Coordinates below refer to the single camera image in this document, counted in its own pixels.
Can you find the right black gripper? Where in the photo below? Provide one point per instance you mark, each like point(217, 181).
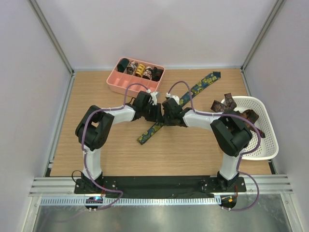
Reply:
point(166, 122)

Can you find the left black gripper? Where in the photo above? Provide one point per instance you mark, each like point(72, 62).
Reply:
point(157, 116)

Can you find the blue yellow floral tie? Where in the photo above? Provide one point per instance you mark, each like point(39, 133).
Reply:
point(195, 90)

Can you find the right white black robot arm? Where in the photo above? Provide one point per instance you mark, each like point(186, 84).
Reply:
point(231, 133)

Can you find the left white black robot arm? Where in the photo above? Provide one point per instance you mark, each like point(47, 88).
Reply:
point(95, 126)

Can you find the rolled tan floral tie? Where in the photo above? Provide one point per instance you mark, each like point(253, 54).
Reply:
point(148, 73)

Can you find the rolled black patterned tie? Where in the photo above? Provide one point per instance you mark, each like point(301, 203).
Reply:
point(157, 73)

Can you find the rolled yellow tie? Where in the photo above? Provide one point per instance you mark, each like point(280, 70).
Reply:
point(139, 70)

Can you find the rolled brown patterned tie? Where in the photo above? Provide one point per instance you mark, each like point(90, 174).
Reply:
point(130, 69)

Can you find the pink divided organizer box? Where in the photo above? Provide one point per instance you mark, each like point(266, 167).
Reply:
point(130, 84)

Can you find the rolled dark green tie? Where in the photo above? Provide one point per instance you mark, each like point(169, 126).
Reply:
point(122, 64)

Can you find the brown patterned tie pile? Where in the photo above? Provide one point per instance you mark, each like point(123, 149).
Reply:
point(230, 104)

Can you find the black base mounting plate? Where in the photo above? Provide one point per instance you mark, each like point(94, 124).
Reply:
point(170, 187)

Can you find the white perforated plastic basket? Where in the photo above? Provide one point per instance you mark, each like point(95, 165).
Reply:
point(269, 147)

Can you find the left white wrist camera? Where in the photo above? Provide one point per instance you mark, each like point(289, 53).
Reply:
point(154, 95)

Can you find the white slotted cable duct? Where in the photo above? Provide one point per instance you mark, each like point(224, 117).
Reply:
point(95, 201)

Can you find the aluminium frame rail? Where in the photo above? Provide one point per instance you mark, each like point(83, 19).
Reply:
point(64, 186)

